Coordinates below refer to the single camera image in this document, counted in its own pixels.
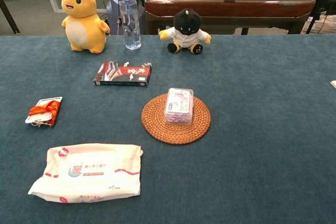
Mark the white wet wipes pack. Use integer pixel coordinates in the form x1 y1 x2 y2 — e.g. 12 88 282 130
28 143 144 204

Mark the yellow plush dinosaur toy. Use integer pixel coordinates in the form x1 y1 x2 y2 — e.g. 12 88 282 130
61 0 111 54

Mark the round woven rattan coaster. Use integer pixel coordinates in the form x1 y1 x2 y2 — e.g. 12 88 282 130
141 93 212 145

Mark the small red white packet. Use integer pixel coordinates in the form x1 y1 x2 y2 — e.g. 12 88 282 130
25 96 64 127

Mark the black tripod stand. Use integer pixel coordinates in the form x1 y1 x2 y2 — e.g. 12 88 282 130
306 0 336 35

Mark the black slanted table leg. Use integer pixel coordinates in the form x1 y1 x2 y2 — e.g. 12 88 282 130
0 0 20 35

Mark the brown mahjong table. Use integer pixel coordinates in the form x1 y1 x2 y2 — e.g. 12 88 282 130
144 0 316 35

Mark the clear plastic water bottle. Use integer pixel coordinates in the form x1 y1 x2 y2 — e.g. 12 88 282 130
119 0 142 50

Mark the white plastic basket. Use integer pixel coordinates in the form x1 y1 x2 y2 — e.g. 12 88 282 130
301 15 336 35

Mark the black plush doll white coat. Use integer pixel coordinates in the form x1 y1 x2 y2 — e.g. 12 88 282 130
159 8 212 55

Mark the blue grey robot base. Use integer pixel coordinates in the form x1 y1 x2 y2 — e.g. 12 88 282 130
106 0 146 36

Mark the red and black book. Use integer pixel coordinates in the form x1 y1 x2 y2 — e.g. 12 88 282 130
93 61 153 87

